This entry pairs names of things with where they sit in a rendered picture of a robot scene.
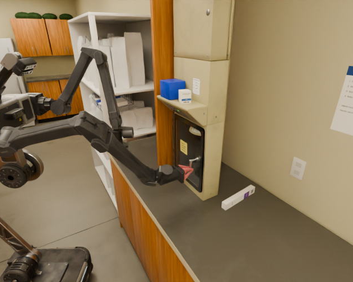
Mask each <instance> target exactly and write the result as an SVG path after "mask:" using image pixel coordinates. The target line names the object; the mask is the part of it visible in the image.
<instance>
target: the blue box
mask: <svg viewBox="0 0 353 282"><path fill-rule="evenodd" d="M183 89H185V81H183V80H180V79H176V78H173V79H163V80H160V94H161V97H163V98H165V99H167V100H175V99H179V90H183Z"/></svg>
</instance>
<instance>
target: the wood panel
mask: <svg viewBox="0 0 353 282"><path fill-rule="evenodd" d="M150 14H151V36H152V58H153V71H154V94H155V116H156V139H157V161H158V167H159V166H163V165H171V166H172V165H173V114H174V112H173V111H171V110H170V109H169V108H168V107H167V106H166V105H164V104H163V103H162V102H161V101H160V100H159V99H158V98H157V96H158V95H161V94H160V80H163V79H173V78H174V16H173V0H150Z"/></svg>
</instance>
